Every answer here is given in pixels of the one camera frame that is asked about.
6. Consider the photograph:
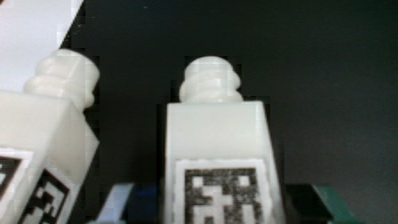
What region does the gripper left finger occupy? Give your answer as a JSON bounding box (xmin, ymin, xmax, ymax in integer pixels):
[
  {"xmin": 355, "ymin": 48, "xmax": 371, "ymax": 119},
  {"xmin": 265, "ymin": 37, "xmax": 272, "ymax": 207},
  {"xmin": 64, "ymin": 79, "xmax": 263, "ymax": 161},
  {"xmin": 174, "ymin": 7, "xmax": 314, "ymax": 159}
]
[{"xmin": 87, "ymin": 183, "xmax": 158, "ymax": 224}]

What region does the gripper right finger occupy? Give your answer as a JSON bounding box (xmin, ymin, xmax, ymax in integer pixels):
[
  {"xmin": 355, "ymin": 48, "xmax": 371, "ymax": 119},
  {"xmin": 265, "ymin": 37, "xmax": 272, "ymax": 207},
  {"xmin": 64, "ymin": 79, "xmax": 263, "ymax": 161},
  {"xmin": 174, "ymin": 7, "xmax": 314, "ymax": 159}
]
[{"xmin": 284, "ymin": 184, "xmax": 362, "ymax": 224}]

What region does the white leg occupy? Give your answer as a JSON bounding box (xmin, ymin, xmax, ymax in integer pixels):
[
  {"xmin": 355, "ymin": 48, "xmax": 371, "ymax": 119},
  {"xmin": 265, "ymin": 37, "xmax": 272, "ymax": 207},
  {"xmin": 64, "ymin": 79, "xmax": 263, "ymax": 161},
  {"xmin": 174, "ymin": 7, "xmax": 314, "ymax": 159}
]
[
  {"xmin": 0, "ymin": 49, "xmax": 99, "ymax": 224},
  {"xmin": 163, "ymin": 56, "xmax": 286, "ymax": 224}
]

